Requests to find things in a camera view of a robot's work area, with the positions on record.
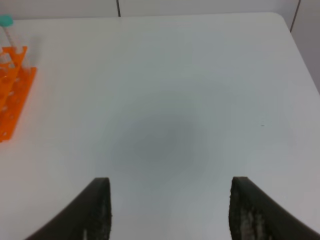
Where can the rear row tube far right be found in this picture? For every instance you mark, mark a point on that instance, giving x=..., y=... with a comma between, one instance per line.
x=7, y=25

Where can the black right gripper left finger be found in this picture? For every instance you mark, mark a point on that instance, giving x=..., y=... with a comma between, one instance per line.
x=87, y=217

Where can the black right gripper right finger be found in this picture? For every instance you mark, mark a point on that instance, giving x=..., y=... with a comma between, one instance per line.
x=253, y=215

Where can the orange plastic test tube rack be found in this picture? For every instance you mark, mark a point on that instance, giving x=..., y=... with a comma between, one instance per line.
x=15, y=85

